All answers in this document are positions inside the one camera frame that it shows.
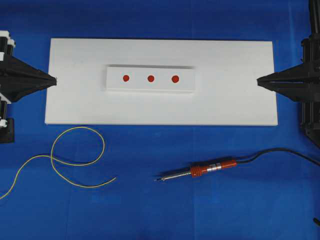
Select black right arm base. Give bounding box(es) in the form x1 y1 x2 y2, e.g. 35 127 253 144
308 0 320 35

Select blue table cloth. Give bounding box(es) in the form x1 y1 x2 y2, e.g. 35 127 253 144
0 0 320 240

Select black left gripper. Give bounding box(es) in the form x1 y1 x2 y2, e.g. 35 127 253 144
0 30 58 128

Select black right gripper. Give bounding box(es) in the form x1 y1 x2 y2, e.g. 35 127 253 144
256 34 320 133

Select small white marked plate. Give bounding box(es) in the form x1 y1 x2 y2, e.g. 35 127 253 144
106 65 196 94

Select yellow solder wire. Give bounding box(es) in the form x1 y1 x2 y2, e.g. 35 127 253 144
0 126 117 200

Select orange handled soldering iron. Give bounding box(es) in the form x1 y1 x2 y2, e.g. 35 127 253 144
155 159 238 182

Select large white base board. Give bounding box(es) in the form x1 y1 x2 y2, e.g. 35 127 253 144
45 38 278 126

